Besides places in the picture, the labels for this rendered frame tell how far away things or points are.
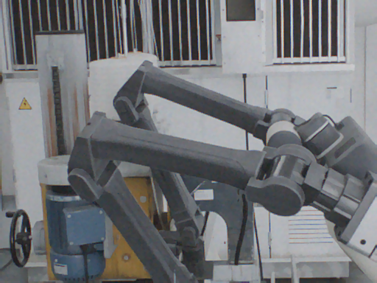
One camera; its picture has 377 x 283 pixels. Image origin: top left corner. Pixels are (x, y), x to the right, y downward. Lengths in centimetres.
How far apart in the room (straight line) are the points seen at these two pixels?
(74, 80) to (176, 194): 53
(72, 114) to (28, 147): 289
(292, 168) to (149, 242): 39
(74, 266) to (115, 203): 71
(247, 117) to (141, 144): 57
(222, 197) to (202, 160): 95
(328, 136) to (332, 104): 341
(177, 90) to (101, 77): 26
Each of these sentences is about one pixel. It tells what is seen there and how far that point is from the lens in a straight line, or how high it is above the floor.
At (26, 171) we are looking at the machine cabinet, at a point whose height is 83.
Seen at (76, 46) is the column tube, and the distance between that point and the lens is 233.
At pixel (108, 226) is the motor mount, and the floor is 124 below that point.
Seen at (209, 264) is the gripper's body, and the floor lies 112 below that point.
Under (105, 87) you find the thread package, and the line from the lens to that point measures 206.
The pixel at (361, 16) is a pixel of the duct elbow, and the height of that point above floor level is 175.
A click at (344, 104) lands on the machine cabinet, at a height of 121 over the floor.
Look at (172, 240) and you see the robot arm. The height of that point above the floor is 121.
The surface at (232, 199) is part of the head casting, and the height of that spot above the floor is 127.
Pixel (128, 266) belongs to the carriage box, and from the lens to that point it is 237.
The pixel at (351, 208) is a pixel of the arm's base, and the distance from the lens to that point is 129.
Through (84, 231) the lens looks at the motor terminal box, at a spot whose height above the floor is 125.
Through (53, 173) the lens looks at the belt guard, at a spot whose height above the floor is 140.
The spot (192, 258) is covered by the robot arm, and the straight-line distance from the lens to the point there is 210.
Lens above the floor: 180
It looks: 12 degrees down
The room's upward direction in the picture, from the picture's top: 2 degrees counter-clockwise
